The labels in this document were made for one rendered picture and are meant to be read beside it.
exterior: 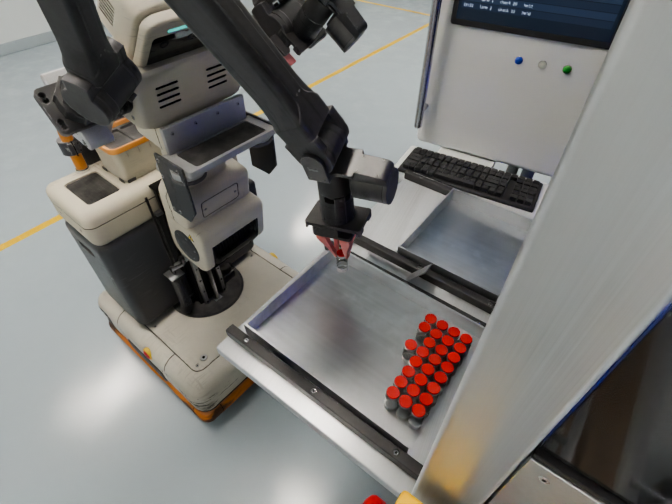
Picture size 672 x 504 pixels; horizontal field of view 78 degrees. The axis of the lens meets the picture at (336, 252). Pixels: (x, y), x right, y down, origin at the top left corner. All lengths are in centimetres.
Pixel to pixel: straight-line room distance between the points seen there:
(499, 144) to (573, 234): 119
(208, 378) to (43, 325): 100
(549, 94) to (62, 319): 208
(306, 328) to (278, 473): 89
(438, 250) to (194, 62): 65
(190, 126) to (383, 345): 62
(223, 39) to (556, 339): 43
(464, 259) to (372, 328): 27
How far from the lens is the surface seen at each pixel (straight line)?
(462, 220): 103
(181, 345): 156
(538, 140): 136
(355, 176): 61
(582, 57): 127
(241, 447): 165
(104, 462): 179
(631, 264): 21
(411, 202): 106
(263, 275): 169
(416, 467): 66
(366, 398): 71
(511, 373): 29
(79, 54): 73
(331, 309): 80
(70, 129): 91
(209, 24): 51
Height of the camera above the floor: 153
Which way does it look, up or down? 45 degrees down
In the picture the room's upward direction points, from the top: straight up
